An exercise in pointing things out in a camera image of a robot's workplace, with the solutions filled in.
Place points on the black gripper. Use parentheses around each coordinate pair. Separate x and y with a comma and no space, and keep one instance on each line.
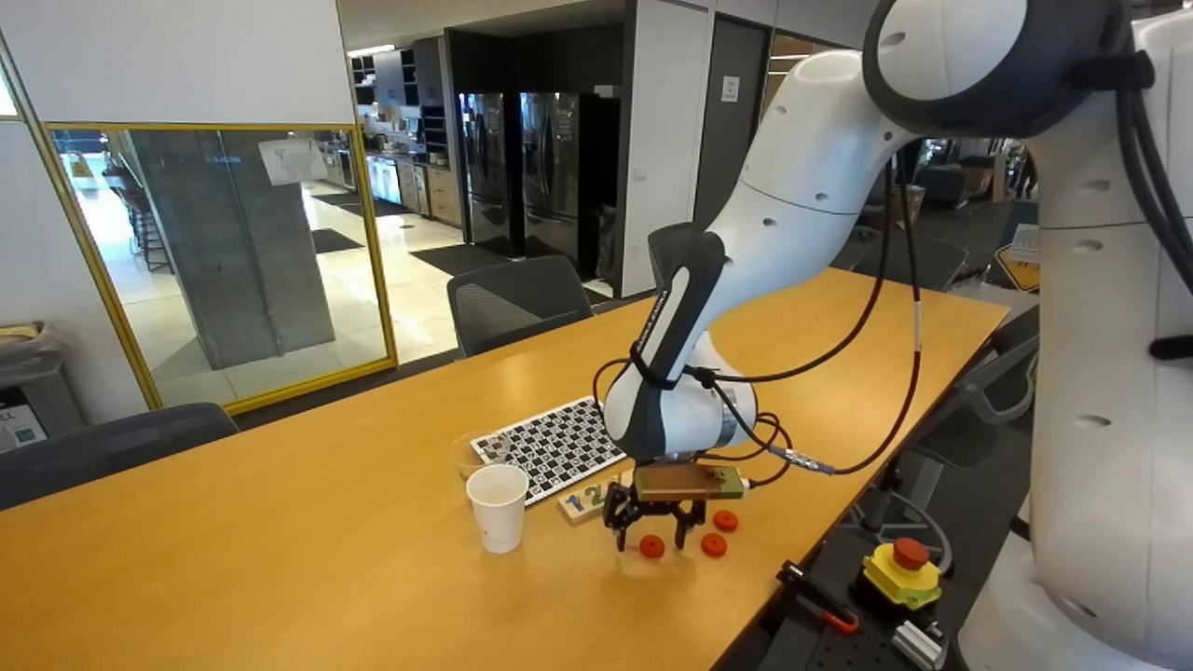
(658,510)

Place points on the round orange wooden block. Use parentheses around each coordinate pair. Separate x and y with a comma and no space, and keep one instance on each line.
(713,545)
(648,551)
(723,520)

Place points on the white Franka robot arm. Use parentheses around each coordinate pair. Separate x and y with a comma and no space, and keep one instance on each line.
(806,175)

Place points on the white paper cup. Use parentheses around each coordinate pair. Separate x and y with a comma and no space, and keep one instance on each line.
(502,517)

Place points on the wooden number puzzle board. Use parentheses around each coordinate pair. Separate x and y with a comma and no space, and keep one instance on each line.
(581,500)

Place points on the black white calibration board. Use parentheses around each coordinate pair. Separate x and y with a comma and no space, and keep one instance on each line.
(546,450)

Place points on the black and red tool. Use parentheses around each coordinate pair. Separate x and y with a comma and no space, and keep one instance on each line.
(806,593)

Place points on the black equipment cart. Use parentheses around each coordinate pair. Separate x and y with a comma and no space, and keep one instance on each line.
(770,655)

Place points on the yellow emergency stop button box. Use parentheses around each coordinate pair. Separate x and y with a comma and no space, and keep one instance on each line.
(898,578)

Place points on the silver metal block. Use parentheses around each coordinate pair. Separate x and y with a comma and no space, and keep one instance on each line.
(917,643)

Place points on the black glass door cabinet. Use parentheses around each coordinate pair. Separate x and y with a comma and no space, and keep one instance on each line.
(546,175)

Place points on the yellow framed glass panel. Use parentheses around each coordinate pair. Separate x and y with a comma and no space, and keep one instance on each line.
(113,312)

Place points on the grey bin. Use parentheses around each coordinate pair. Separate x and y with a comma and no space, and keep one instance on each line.
(38,385)

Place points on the brown wrist camera block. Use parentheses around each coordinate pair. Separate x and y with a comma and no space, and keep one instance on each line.
(677,483)

